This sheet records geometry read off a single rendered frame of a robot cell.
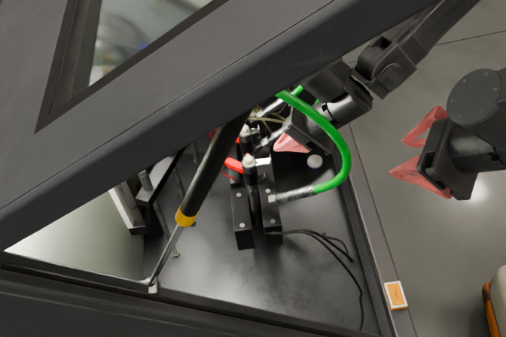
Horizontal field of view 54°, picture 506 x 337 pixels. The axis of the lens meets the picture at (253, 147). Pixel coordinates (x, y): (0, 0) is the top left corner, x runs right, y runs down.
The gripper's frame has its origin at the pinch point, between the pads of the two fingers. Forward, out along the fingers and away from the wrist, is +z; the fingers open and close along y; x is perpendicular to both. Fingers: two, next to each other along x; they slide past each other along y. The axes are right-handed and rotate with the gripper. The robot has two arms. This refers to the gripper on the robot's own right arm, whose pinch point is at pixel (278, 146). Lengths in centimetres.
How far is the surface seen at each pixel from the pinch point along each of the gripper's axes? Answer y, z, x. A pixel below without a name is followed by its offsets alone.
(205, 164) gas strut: 27, -26, 34
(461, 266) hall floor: -127, 37, -43
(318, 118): 8.8, -19.5, 11.6
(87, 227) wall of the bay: 21.0, 20.8, 20.6
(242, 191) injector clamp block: -7.2, 19.8, -2.6
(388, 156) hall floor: -108, 56, -97
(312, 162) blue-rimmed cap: -26.7, 19.1, -22.9
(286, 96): 14.1, -18.7, 11.0
